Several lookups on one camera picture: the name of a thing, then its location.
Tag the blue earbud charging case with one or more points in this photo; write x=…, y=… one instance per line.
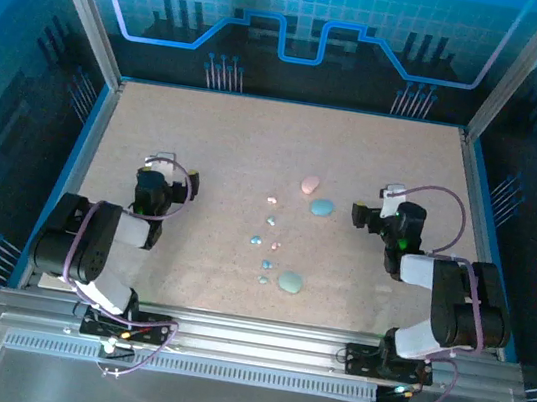
x=321, y=207

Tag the pink earbud charging case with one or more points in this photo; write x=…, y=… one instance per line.
x=310, y=184

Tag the pink earbud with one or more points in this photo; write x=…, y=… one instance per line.
x=276, y=245
x=272, y=200

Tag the blue earbud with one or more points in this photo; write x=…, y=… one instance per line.
x=266, y=264
x=256, y=240

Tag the green earbud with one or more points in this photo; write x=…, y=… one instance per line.
x=271, y=220
x=263, y=279

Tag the green earbud charging case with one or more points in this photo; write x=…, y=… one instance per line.
x=290, y=281

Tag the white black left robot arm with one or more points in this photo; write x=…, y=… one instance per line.
x=90, y=245

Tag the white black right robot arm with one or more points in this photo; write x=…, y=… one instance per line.
x=461, y=300

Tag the black controller box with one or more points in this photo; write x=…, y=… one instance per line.
x=393, y=399

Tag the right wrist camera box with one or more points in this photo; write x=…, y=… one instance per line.
x=392, y=199

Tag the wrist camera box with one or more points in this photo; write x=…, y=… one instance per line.
x=392, y=199
x=161, y=158

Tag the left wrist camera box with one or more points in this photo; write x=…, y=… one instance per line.
x=161, y=158

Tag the aluminium table side rail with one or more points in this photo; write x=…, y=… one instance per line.
x=475, y=191
x=97, y=135

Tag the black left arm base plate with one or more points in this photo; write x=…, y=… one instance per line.
x=157, y=321

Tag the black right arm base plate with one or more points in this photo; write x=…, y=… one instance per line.
x=361, y=361

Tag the aluminium mounting rail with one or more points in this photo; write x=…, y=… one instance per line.
x=258, y=336

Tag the aluminium frame post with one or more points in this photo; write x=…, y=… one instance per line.
x=514, y=71
x=86, y=7

